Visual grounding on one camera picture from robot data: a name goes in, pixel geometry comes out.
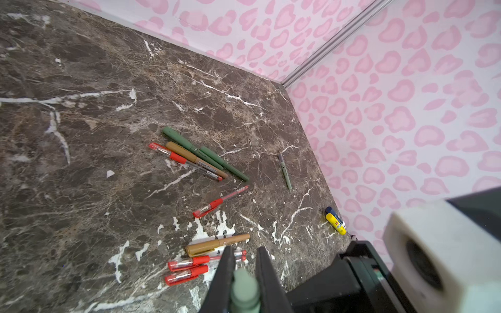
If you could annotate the red gel pen pair lower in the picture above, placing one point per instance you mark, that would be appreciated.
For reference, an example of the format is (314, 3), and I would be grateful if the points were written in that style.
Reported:
(179, 277)

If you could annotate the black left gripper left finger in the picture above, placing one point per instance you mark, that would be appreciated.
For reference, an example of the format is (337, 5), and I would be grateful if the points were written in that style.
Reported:
(218, 296)

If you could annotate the single red gel pen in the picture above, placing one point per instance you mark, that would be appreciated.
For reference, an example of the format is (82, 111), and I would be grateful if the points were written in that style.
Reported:
(216, 203)

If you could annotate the red gel pen far cluster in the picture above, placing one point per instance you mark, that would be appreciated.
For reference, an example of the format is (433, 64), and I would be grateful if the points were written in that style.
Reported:
(174, 156)

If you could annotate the green pen far long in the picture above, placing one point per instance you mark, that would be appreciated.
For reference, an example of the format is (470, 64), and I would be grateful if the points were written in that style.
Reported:
(183, 142)

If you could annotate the green pen far short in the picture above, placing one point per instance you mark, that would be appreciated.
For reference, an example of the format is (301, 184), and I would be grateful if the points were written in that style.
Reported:
(224, 163)

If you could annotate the brown pen far cluster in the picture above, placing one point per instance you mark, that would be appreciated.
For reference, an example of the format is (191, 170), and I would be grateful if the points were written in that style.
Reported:
(194, 159)

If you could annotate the aluminium frame corner post right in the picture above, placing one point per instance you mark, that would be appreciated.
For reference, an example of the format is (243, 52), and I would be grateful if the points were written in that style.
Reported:
(345, 33)

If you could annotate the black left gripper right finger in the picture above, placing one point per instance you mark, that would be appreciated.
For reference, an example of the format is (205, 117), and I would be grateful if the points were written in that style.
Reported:
(272, 296)

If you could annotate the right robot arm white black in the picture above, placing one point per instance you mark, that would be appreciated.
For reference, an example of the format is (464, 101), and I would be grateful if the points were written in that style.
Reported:
(442, 256)

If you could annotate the brown pen beside red pair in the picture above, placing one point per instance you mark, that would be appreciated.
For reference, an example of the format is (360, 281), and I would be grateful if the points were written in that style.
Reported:
(209, 246)

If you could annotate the red gel pen pair upper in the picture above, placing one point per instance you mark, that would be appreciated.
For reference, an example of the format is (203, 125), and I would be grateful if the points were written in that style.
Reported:
(193, 262)

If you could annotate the red gel pen pair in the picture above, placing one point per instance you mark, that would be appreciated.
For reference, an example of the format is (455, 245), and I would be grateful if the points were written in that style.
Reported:
(193, 262)
(179, 277)

